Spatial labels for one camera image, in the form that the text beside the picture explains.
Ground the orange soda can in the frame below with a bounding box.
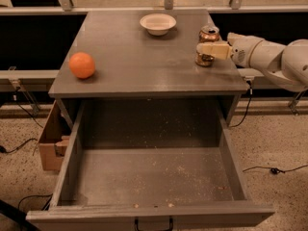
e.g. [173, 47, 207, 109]
[195, 24, 220, 67]

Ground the black cable left floor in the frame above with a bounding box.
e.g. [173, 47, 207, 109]
[0, 86, 44, 155]

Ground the dark object bottom left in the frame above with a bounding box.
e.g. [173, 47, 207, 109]
[0, 200, 39, 231]

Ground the grey cabinet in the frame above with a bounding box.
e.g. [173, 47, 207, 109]
[48, 9, 249, 130]

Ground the black cable right floor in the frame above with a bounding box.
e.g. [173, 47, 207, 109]
[243, 163, 308, 175]

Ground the black cable by cabinet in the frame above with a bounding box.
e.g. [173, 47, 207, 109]
[229, 79, 254, 129]

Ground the black cable floor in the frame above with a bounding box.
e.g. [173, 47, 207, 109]
[243, 163, 308, 175]
[0, 86, 44, 155]

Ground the orange fruit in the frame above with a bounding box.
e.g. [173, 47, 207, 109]
[68, 52, 95, 79]

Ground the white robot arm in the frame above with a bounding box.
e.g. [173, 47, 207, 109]
[196, 33, 308, 92]

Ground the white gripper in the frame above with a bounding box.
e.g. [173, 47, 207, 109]
[196, 32, 263, 67]

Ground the metal railing with posts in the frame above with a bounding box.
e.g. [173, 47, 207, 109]
[0, 0, 308, 16]

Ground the open grey top drawer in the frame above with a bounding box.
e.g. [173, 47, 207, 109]
[27, 98, 274, 231]

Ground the white paper bowl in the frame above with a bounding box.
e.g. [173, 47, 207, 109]
[140, 13, 176, 36]

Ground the black cable bottom left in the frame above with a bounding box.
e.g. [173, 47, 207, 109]
[16, 193, 53, 211]

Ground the cardboard box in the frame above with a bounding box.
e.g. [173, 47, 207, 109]
[38, 102, 70, 171]

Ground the black drawer handle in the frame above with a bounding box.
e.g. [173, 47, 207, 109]
[134, 218, 174, 231]

